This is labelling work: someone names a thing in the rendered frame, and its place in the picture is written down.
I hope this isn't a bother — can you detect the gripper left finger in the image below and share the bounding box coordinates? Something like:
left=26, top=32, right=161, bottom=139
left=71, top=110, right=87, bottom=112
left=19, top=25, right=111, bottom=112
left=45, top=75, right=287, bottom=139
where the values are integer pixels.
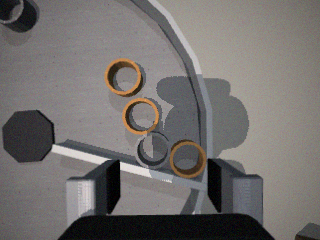
left=65, top=160, right=121, bottom=228

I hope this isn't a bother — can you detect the bronze bushing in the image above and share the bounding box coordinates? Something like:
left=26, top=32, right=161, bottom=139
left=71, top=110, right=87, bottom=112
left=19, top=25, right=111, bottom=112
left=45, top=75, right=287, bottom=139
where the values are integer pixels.
left=105, top=58, right=143, bottom=97
left=169, top=139, right=206, bottom=178
left=122, top=98, right=159, bottom=135

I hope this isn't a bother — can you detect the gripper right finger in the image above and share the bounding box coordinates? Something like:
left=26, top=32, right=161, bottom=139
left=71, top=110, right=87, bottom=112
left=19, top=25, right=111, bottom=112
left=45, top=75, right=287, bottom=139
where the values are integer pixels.
left=207, top=158, right=263, bottom=226

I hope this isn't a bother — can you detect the grey steel bushing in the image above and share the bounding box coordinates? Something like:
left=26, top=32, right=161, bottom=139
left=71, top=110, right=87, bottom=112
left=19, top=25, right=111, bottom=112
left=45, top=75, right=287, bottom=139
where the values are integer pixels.
left=134, top=131, right=171, bottom=169
left=0, top=0, right=37, bottom=33

